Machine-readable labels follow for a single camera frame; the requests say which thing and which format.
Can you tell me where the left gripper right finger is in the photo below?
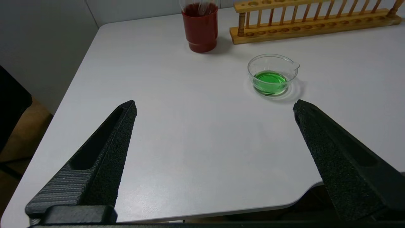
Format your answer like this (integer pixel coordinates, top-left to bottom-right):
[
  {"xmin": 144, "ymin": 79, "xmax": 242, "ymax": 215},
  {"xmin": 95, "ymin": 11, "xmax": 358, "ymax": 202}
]
[{"xmin": 293, "ymin": 99, "xmax": 405, "ymax": 221}]

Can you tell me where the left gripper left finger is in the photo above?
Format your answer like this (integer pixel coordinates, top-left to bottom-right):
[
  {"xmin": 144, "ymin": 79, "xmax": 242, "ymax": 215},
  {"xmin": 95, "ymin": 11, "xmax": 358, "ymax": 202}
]
[{"xmin": 25, "ymin": 100, "xmax": 138, "ymax": 222}]

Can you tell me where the wooden test tube rack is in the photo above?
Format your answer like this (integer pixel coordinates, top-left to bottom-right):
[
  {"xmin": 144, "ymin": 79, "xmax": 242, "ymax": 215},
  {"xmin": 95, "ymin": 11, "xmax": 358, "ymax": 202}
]
[{"xmin": 229, "ymin": 0, "xmax": 403, "ymax": 45}]

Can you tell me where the empty glass test tube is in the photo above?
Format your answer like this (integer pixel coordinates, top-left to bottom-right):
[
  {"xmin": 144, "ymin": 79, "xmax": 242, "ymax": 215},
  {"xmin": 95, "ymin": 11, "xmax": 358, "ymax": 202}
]
[
  {"xmin": 196, "ymin": 0, "xmax": 210, "ymax": 16},
  {"xmin": 179, "ymin": 0, "xmax": 194, "ymax": 13}
]

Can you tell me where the clear glass dish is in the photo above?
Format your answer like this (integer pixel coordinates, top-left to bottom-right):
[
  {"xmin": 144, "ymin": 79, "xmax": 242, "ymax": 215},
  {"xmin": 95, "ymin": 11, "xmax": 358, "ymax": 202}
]
[{"xmin": 247, "ymin": 54, "xmax": 300, "ymax": 99}]

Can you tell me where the red cup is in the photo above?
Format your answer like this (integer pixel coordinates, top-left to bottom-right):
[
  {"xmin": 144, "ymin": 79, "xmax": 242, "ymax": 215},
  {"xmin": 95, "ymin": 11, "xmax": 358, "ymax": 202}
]
[{"xmin": 181, "ymin": 3, "xmax": 219, "ymax": 53}]

